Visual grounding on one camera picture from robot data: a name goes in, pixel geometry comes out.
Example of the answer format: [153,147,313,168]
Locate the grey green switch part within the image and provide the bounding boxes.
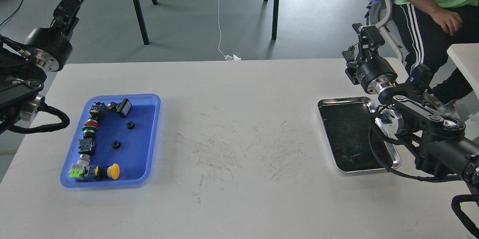
[68,154,91,181]

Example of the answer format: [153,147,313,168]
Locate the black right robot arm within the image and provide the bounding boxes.
[342,23,479,191]

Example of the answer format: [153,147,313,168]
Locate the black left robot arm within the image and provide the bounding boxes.
[0,0,84,134]

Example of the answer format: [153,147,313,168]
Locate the silver metal tray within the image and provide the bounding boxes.
[318,97,402,173]

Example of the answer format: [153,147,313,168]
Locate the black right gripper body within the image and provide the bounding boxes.
[355,56,397,95]

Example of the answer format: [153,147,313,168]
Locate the black rectangular push button switch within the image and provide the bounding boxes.
[107,98,132,118]

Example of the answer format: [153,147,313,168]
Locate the person in green shirt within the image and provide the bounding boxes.
[389,0,479,116]

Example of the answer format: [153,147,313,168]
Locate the small black gear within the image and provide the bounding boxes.
[125,121,135,130]
[111,140,121,149]

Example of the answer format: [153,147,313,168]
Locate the white office chair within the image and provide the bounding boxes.
[365,0,408,67]

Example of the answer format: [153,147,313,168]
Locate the yellow mushroom push button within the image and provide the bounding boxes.
[92,163,120,180]

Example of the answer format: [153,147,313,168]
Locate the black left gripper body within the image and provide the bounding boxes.
[24,27,73,72]

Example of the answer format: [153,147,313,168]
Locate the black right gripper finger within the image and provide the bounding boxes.
[342,45,361,85]
[352,23,385,64]

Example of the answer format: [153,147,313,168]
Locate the blue plastic tray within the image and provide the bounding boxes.
[60,94,161,188]

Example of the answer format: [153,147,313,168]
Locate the white cable on floor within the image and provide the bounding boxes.
[204,0,242,61]

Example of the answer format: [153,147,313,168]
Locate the red green push button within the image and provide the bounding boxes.
[82,118,99,139]

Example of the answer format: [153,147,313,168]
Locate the grey backpack with bottle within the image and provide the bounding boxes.
[365,0,393,27]

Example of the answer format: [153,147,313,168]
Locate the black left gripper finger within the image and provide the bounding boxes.
[52,0,84,39]

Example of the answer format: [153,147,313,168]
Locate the white side table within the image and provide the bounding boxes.
[448,43,479,97]

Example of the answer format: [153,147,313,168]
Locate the black blue yellow switch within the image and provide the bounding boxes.
[89,102,107,122]

